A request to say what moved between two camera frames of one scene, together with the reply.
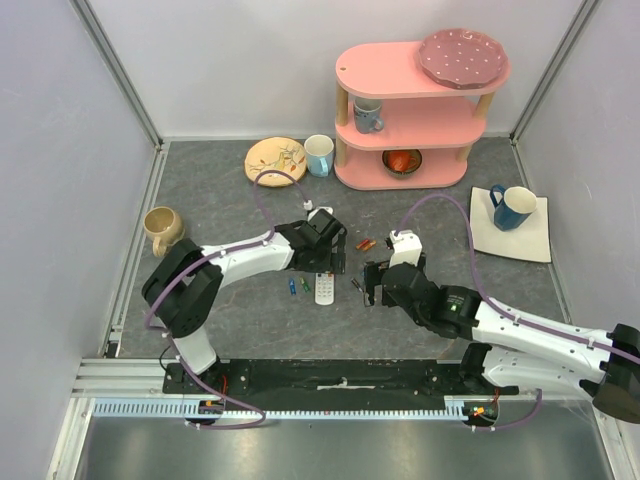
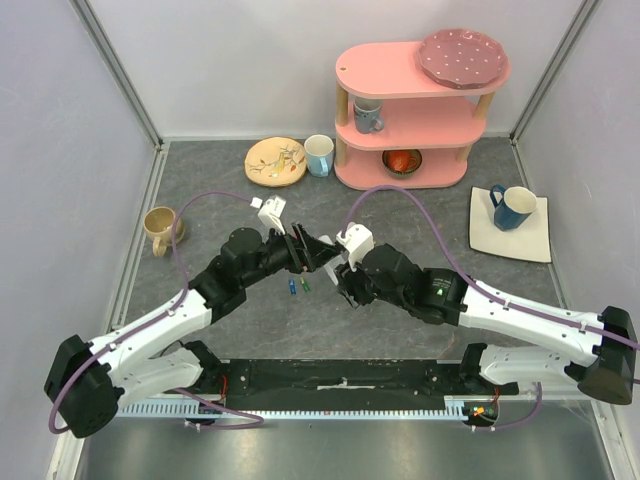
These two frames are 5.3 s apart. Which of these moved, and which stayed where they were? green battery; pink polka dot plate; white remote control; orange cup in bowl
Moved: white remote control
Stayed: green battery; orange cup in bowl; pink polka dot plate
